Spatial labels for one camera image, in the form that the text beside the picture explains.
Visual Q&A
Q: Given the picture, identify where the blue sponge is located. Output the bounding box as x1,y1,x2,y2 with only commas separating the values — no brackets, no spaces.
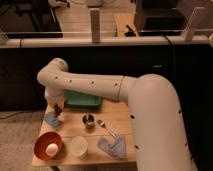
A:
44,112,61,128

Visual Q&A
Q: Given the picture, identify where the green tray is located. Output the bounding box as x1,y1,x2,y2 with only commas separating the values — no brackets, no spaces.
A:
66,91,102,108

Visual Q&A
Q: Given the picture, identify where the dark purple grape bunch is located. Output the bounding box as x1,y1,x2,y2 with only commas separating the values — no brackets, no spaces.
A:
54,104,62,117

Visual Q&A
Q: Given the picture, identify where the small metal cup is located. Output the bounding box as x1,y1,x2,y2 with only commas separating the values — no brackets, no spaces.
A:
82,114,94,129

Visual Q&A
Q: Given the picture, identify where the metal fork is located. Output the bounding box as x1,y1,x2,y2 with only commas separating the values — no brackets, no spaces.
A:
97,120,116,138

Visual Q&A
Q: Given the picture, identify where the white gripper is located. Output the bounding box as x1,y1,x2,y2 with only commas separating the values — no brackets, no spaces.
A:
44,89,66,109

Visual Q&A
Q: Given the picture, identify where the clear plastic cup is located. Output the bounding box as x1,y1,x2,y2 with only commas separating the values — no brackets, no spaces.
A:
70,136,88,159

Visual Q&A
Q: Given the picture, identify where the wooden table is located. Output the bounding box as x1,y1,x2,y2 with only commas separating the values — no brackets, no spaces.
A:
32,99,136,167

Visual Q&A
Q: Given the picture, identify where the white egg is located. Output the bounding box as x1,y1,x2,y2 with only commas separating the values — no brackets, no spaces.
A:
46,143,58,156

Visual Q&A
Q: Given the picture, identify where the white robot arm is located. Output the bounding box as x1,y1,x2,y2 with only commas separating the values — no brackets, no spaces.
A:
37,58,198,171

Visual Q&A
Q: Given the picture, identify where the blue cloth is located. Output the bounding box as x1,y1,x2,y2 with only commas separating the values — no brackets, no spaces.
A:
97,135,126,160

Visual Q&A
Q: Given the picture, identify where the red bowl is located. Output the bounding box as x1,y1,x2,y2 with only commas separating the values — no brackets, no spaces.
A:
34,132,63,161

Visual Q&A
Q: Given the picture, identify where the black box on desk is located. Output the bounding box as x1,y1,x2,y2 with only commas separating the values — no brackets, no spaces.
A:
134,0,185,30

